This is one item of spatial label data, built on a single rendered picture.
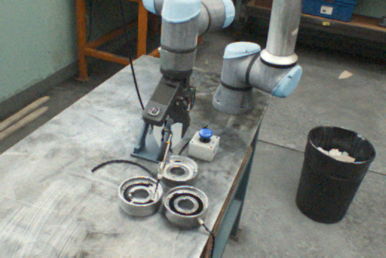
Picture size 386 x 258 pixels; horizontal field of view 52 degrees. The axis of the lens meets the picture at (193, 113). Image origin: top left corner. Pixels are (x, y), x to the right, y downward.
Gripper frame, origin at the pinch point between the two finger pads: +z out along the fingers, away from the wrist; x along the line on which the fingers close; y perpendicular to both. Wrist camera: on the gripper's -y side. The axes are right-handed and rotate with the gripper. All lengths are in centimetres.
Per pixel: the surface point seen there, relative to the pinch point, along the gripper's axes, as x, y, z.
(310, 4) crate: -16, 350, 39
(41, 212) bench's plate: 22.0, -18.7, 13.3
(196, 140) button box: -2.1, 18.9, 8.8
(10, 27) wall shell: 156, 126, 36
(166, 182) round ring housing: -0.7, 0.4, 10.8
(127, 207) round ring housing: 4.0, -11.7, 10.7
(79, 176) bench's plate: 21.5, -4.1, 13.3
